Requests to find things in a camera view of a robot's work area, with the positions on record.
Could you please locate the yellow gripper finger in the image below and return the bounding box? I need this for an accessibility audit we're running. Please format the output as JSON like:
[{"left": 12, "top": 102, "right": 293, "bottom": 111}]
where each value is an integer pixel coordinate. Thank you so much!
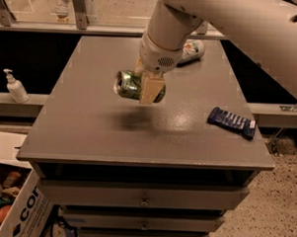
[
  {"left": 134, "top": 58, "right": 145, "bottom": 76},
  {"left": 139, "top": 71, "right": 165, "bottom": 105}
]

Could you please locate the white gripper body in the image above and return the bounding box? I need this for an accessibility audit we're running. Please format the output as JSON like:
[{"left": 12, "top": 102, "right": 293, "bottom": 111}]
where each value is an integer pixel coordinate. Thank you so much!
[{"left": 138, "top": 31, "right": 186, "bottom": 73}]

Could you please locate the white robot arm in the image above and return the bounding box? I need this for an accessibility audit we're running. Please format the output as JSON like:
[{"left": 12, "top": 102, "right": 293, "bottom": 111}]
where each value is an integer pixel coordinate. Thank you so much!
[{"left": 136, "top": 0, "right": 297, "bottom": 105}]

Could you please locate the white and green soda can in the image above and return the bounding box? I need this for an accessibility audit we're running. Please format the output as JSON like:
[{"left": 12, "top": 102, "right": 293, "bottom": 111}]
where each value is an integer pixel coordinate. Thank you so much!
[{"left": 178, "top": 39, "right": 205, "bottom": 65}]

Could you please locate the grey drawer cabinet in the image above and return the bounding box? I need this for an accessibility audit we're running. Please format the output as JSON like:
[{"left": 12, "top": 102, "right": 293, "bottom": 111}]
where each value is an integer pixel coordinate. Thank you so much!
[{"left": 18, "top": 36, "right": 274, "bottom": 237}]

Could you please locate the blue snack bag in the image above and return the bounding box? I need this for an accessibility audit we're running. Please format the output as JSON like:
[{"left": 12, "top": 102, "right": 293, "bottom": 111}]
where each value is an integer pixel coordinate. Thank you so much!
[{"left": 207, "top": 107, "right": 256, "bottom": 140}]

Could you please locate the top drawer knob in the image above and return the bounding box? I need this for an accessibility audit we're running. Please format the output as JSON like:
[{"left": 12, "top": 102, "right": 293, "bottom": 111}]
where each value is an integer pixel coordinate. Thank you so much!
[{"left": 140, "top": 197, "right": 150, "bottom": 206}]

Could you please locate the drawer knob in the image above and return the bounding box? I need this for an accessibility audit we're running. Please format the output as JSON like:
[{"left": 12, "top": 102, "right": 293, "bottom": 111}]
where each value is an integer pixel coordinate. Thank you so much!
[
  {"left": 140, "top": 197, "right": 150, "bottom": 206},
  {"left": 140, "top": 222, "right": 149, "bottom": 231}
]

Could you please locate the white pump bottle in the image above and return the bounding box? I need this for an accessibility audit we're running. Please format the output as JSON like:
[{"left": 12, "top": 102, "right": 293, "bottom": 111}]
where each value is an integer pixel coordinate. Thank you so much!
[{"left": 3, "top": 69, "right": 30, "bottom": 103}]

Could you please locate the white cardboard box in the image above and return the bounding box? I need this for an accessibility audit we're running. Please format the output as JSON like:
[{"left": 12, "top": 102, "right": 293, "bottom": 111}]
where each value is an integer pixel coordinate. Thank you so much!
[{"left": 0, "top": 131, "right": 53, "bottom": 237}]

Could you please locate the orange ball in box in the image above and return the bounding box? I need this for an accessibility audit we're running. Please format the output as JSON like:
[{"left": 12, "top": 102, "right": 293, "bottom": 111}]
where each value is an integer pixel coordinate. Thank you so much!
[{"left": 0, "top": 205, "right": 11, "bottom": 224}]

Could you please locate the metal window frame rail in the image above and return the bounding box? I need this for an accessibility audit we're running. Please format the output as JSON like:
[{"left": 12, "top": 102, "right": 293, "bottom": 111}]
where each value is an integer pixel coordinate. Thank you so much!
[{"left": 0, "top": 0, "right": 234, "bottom": 41}]

